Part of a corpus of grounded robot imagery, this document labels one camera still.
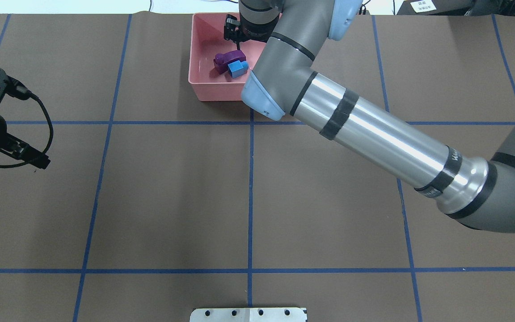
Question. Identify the pink plastic box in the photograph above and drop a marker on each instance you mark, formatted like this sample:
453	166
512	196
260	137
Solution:
209	82

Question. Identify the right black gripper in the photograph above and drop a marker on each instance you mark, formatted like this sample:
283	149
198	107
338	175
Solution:
231	27

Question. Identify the small blue toy block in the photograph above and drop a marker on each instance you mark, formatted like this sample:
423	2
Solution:
238	68

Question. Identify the purple toy block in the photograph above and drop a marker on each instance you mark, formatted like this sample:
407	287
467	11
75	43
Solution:
221	60

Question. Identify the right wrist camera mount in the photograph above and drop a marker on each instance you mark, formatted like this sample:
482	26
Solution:
231	28

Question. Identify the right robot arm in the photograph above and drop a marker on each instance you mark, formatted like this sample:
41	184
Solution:
478	193

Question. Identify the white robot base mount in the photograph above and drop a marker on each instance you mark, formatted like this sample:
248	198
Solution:
263	314

